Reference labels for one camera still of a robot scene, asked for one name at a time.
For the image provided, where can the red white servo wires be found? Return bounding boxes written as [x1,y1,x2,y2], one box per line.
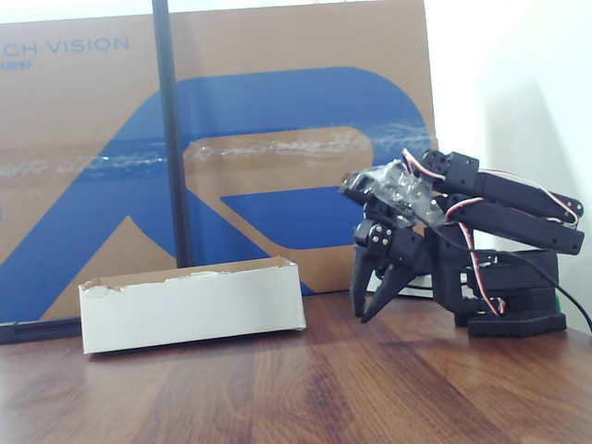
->
[401,147,582,318]

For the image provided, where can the white cardboard box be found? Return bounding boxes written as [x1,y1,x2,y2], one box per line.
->
[78,257,307,355]

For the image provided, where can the large brown blue-printed carton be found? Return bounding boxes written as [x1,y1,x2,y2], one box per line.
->
[0,0,438,325]

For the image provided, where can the black stand foot bar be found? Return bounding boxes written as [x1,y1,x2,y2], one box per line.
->
[0,316,84,346]

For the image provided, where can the black stand pole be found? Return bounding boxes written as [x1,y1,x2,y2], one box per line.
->
[151,0,194,269]

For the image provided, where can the white power strip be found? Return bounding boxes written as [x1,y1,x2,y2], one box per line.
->
[398,276,435,298]

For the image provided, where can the tape-wrapped black wrist camera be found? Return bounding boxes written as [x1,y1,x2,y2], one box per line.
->
[337,159,449,228]

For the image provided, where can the black camera cable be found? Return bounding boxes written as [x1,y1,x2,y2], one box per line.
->
[434,224,592,337]

